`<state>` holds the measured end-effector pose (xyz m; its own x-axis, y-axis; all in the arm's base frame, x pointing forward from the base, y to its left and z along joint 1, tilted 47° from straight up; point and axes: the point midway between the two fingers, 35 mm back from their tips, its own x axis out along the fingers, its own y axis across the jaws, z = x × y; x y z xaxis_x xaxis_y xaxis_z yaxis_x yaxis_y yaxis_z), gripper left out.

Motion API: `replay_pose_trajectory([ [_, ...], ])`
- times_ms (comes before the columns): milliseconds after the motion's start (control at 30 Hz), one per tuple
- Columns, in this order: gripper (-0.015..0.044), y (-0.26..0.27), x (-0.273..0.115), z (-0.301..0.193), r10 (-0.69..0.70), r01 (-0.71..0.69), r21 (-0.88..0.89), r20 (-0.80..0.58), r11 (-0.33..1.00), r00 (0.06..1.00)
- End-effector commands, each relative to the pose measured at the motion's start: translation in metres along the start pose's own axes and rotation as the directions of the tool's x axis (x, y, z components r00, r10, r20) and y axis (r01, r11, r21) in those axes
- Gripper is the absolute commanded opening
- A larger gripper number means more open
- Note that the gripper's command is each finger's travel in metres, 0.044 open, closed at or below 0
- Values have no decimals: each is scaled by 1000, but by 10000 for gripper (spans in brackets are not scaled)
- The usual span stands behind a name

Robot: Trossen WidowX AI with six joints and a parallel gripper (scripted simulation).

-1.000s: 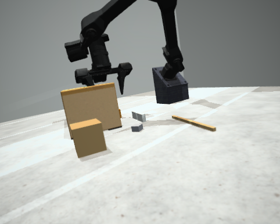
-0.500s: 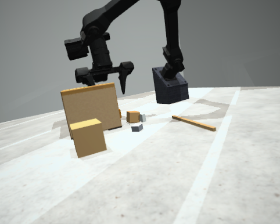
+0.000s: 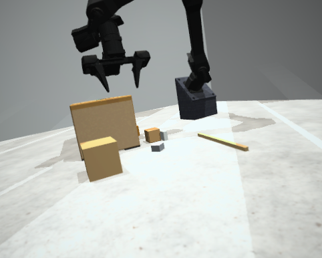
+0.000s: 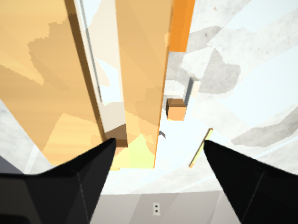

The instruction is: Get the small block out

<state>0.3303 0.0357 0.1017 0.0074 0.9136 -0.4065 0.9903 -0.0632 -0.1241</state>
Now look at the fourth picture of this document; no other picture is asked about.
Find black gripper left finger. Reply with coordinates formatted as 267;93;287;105
0;138;116;224

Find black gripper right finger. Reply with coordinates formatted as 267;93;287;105
203;140;298;224

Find wooden stick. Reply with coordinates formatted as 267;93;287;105
188;128;214;168

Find orange bar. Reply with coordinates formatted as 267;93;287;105
169;0;195;52

